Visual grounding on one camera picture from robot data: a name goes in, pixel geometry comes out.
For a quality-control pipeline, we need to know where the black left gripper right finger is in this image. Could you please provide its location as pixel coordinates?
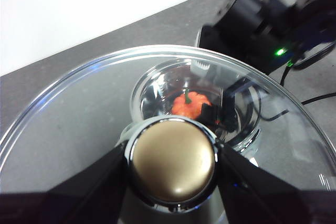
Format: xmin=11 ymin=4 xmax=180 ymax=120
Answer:
xmin=214 ymin=142 xmax=336 ymax=224

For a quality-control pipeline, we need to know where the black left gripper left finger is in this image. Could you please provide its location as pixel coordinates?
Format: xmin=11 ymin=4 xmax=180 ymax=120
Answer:
xmin=0 ymin=144 xmax=130 ymax=224

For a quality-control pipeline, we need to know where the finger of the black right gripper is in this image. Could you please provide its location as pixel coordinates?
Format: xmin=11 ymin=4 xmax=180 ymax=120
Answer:
xmin=199 ymin=102 xmax=224 ymax=126

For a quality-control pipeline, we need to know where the orange toy pumpkin green stem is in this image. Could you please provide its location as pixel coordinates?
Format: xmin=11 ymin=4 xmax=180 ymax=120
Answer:
xmin=172 ymin=89 xmax=212 ymax=120

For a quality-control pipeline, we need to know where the glass lid with round knob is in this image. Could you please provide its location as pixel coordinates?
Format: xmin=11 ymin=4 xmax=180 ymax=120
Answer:
xmin=0 ymin=45 xmax=336 ymax=224

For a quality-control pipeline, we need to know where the pale green electric cooking pot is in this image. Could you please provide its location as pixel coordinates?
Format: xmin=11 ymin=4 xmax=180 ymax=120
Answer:
xmin=130 ymin=58 xmax=261 ymax=154

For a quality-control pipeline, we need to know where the black cable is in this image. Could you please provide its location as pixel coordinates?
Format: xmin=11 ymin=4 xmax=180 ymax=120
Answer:
xmin=262 ymin=61 xmax=336 ymax=121

